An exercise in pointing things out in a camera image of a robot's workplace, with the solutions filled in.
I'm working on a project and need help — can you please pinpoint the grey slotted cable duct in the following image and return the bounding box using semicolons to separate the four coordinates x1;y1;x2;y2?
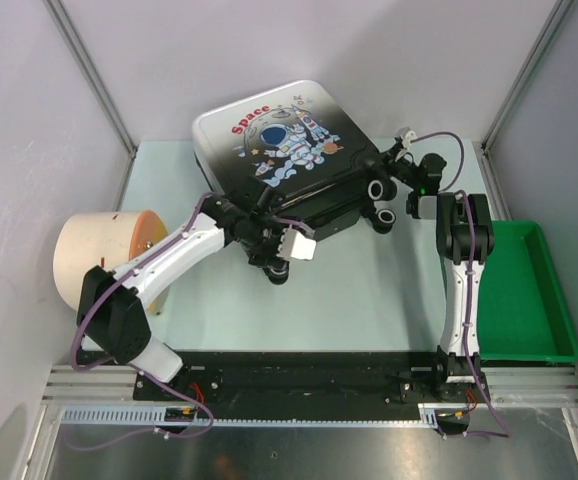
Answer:
57;403;440;428

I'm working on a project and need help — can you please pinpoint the green plastic tray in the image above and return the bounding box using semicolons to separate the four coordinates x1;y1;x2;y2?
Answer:
477;221;578;364

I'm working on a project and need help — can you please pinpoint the white black space suitcase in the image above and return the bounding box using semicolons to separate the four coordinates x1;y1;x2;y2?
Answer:
192;80;397;285

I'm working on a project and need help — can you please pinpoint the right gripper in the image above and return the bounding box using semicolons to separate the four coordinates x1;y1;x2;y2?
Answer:
362;143;422;190

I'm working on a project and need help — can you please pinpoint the beige drum with orange lid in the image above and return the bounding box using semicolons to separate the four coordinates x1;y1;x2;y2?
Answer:
53;210;168;310

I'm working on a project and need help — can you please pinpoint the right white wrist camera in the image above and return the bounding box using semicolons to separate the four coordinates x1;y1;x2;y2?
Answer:
395;127;418;150

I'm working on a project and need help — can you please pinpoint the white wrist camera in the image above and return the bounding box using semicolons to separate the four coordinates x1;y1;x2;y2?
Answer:
395;127;418;150
278;228;317;261

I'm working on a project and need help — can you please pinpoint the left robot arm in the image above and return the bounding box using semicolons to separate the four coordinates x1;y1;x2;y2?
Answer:
70;192;315;400

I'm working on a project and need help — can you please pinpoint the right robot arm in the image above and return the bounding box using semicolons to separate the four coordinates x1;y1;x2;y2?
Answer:
384;139;495;402

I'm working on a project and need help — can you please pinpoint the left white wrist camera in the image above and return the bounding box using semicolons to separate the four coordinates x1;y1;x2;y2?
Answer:
278;228;317;261

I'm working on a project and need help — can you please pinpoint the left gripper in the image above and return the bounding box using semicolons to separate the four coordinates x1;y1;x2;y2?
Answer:
242;214;299;269

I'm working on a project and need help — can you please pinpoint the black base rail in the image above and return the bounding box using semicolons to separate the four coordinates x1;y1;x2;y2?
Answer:
132;352;485;426

